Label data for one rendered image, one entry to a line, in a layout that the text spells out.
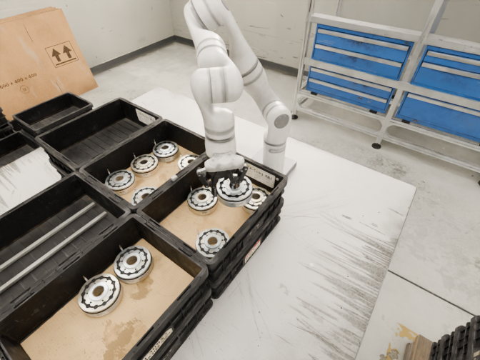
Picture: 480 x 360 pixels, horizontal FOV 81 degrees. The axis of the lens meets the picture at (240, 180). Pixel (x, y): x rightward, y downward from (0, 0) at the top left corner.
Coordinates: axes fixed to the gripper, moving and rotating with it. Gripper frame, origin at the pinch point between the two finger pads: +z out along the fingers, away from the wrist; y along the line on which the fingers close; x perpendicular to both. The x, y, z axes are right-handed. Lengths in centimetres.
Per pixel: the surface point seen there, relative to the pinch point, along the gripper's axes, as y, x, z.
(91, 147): 50, -51, 17
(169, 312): 16.7, 28.3, 6.7
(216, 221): 3.0, -1.8, 16.8
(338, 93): -122, -152, 63
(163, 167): 20.0, -31.9, 16.9
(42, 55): 147, -268, 54
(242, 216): -5.9, -2.1, 16.9
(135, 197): 28.8, -14.9, 13.8
